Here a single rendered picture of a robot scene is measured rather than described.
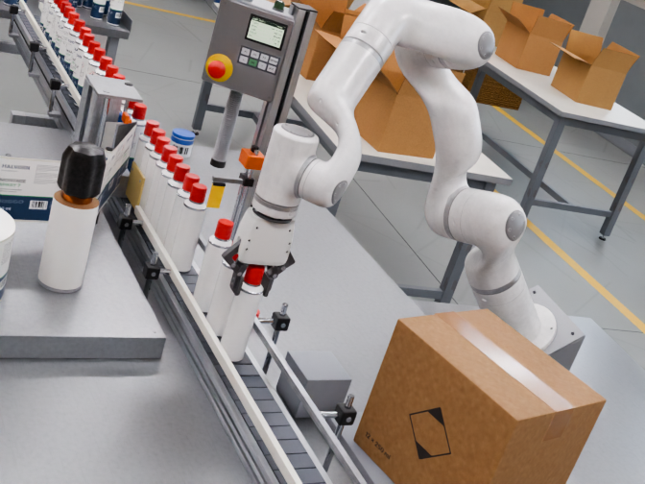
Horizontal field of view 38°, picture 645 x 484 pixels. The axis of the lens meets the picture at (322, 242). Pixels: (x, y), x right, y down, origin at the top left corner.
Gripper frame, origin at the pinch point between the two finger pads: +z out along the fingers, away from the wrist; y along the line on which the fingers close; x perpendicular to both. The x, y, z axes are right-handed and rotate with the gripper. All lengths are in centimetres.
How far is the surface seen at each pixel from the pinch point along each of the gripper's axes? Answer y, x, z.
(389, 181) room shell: -252, -322, 103
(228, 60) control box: -3, -43, -30
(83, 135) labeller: 14, -79, 5
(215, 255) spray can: 1.1, -15.8, 2.7
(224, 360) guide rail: 4.2, 6.1, 13.1
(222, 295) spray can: 1.6, -7.1, 6.7
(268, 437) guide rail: 4.3, 28.7, 13.2
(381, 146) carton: -125, -157, 23
